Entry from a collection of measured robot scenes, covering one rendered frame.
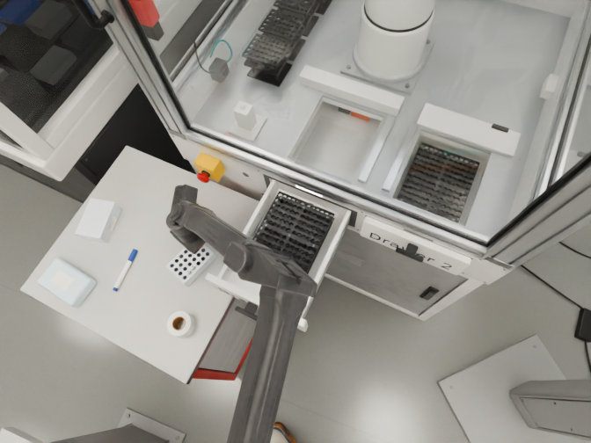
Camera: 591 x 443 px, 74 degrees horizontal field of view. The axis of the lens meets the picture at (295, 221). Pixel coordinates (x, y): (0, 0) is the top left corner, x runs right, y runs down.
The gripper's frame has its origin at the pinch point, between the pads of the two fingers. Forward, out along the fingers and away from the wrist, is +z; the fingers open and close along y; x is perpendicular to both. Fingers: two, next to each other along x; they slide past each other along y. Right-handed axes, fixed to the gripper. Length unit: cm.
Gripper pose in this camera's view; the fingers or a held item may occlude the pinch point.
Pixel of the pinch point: (198, 244)
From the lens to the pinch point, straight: 122.3
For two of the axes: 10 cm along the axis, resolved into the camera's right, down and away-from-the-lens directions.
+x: -6.6, 7.1, -2.6
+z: 0.6, 3.9, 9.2
